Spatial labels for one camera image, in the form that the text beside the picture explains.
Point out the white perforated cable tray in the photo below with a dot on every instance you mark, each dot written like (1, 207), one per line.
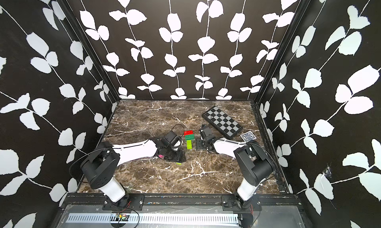
(176, 219)

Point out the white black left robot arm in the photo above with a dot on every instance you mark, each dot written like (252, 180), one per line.
(100, 165)

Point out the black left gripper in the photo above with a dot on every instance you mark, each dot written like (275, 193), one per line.
(180, 157)

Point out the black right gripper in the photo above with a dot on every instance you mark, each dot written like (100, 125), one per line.
(198, 143)

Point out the black and white chessboard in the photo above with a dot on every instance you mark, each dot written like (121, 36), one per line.
(222, 122)

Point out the red lego brick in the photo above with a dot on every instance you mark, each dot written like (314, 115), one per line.
(189, 132)

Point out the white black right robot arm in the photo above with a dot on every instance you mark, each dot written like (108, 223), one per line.
(255, 164)

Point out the blue playing card box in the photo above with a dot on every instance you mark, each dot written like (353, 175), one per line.
(248, 136)

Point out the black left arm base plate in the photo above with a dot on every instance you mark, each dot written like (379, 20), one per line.
(128, 202)

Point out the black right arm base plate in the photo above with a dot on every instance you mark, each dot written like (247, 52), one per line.
(234, 203)

